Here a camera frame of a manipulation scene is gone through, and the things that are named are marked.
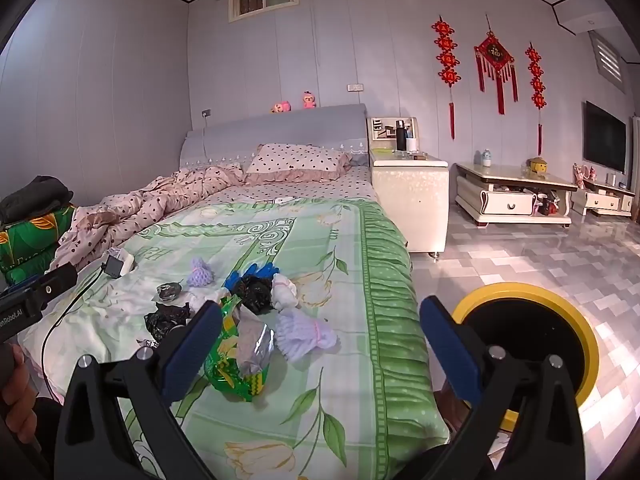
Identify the white bedside cabinet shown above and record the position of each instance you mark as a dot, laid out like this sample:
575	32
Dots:
410	200

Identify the green snack packet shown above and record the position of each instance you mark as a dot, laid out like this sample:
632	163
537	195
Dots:
225	370

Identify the pink polka dot duvet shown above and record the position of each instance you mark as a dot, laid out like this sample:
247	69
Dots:
150	200

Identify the white charger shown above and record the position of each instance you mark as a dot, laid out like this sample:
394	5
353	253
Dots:
127	259

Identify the pale pink sock bundle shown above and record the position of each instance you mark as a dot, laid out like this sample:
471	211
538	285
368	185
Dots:
285	292

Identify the small candy wrapper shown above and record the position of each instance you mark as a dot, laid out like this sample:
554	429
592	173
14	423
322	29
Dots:
151	343

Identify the white blue figurine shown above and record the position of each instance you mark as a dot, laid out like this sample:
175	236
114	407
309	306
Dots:
486	158

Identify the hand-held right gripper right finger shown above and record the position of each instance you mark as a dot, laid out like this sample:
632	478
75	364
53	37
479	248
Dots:
450	355

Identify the yellow rimmed trash bin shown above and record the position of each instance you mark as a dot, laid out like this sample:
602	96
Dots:
530	330

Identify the pink yellow plush toy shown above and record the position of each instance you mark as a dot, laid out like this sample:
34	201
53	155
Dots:
281	107

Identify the dark crumpled wrapper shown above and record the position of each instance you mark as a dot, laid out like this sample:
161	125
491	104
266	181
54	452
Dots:
170	292

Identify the person's left hand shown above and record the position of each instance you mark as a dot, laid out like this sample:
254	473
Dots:
20	395

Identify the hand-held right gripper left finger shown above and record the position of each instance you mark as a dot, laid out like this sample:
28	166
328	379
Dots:
192	352

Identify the yellow toy figure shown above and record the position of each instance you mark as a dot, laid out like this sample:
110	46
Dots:
538	166

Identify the red diamond tassel decoration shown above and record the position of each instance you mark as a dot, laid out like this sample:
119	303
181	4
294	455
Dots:
495	52

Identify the white paper roll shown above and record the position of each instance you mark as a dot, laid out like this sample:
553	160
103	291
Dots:
412	145

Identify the black plastic bag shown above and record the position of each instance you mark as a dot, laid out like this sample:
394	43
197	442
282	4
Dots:
255	294
165	321

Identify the pink figurine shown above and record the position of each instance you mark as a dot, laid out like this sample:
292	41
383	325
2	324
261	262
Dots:
582	175

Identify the black bottle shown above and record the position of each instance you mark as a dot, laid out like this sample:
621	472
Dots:
401	135

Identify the grey bed headboard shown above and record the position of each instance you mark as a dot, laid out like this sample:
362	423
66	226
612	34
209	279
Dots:
280	127

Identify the dark cloth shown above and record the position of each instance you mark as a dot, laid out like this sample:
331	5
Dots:
30	197

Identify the green patterned folded quilt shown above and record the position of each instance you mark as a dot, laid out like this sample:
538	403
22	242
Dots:
30	242

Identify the black wall television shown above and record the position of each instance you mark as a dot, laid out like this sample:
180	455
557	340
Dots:
605	137

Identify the small purple foam net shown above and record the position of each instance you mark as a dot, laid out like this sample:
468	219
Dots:
201	272

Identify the blue rubber glove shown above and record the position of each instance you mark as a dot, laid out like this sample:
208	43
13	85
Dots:
235	280

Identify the white crumpled tissue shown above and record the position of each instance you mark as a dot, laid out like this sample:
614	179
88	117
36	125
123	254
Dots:
200	300

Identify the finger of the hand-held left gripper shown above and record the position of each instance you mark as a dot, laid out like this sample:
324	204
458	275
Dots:
57	282

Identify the black power adapter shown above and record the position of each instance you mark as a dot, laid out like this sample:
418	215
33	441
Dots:
112	266

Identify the polka dot bedsheet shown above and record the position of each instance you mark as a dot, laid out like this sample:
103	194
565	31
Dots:
320	187

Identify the long red knot decoration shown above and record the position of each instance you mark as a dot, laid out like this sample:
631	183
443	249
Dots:
536	85
446	60

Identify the small white object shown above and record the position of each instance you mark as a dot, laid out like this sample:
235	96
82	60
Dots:
285	201

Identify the white coffee table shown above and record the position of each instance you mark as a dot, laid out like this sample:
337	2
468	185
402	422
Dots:
505	202

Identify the green floral blanket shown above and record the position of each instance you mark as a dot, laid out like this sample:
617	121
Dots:
310	240

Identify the white television stand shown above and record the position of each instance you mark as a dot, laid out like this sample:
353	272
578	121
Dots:
602	201

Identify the large purple foam net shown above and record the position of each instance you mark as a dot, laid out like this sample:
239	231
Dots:
305	337

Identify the polka dot pillow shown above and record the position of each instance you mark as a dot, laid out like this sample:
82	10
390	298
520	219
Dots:
295	160

